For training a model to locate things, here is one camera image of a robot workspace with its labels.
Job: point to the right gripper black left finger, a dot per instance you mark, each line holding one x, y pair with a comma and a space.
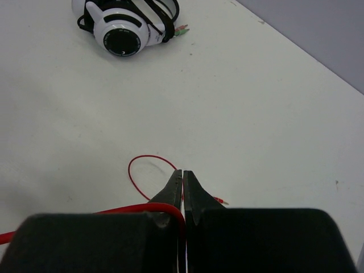
136, 238

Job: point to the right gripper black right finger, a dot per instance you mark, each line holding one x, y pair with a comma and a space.
221, 239

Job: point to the white black headphones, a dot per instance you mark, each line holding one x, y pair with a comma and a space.
123, 29

